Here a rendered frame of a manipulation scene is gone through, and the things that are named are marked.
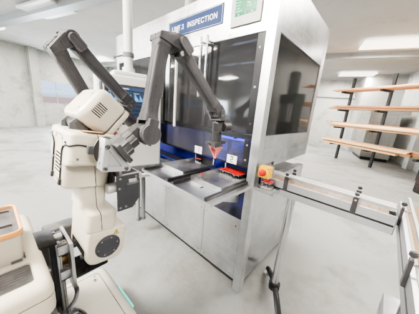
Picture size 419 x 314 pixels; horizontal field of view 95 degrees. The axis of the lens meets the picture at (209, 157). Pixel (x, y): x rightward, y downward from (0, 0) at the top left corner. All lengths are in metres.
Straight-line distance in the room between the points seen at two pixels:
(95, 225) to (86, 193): 0.14
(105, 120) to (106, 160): 0.19
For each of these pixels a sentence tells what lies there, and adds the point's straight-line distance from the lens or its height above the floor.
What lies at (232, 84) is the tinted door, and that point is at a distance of 1.38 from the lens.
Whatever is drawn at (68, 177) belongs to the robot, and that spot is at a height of 1.06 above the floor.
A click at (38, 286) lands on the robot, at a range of 0.84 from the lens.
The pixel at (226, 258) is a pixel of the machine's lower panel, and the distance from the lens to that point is 1.71.
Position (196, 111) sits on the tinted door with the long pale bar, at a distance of 1.59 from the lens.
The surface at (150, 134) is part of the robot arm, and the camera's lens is 0.75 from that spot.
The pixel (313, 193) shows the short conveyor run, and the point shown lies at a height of 0.92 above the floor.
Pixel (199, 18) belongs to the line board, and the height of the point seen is 1.98.
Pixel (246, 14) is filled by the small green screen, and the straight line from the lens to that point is 1.42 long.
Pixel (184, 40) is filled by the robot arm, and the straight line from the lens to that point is 0.87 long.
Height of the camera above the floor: 1.35
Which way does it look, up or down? 14 degrees down
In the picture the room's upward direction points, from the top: 5 degrees clockwise
